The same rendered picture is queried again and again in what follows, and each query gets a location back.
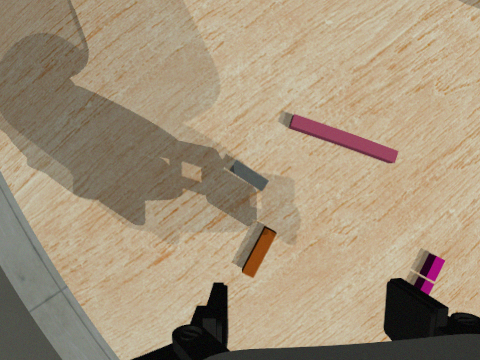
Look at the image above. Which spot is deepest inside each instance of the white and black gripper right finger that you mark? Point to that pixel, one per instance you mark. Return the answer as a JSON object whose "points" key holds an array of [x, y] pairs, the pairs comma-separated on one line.
{"points": [[411, 313]]}

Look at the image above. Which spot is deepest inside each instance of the orange rod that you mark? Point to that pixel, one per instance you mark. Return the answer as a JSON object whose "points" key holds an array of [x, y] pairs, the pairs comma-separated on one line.
{"points": [[259, 251]]}

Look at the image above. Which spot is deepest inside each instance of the dark pink rod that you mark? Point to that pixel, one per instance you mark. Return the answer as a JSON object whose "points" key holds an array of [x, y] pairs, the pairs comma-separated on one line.
{"points": [[343, 139]]}

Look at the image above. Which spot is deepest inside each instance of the small magenta block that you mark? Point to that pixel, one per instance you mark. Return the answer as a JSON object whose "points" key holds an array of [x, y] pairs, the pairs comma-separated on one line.
{"points": [[432, 267], [423, 285]]}

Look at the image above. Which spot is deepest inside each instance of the dark grey rod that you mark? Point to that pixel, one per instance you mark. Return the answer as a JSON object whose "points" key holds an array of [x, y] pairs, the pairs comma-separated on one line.
{"points": [[249, 175]]}

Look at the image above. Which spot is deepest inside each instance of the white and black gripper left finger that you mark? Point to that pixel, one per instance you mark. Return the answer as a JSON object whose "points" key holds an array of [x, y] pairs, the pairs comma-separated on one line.
{"points": [[194, 342]]}

